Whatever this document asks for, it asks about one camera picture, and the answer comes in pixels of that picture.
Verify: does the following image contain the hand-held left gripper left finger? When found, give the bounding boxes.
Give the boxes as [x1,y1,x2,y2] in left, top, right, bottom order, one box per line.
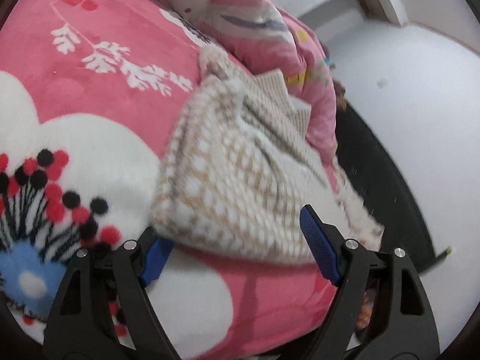
[43,227,175,360]

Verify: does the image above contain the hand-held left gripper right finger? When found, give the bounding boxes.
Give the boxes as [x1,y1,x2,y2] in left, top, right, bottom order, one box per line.
[299,204,440,360]

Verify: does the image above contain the beige white houndstooth coat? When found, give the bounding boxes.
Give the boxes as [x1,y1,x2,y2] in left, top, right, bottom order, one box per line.
[150,43,361,267]

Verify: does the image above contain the black padded headboard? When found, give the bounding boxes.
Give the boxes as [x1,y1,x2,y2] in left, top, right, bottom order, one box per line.
[334,109,439,271]

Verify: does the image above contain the pink floral plush blanket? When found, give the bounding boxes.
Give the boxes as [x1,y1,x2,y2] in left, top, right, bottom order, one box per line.
[0,0,349,357]

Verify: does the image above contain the pink printed quilt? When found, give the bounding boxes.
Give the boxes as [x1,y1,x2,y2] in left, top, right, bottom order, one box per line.
[124,0,338,162]

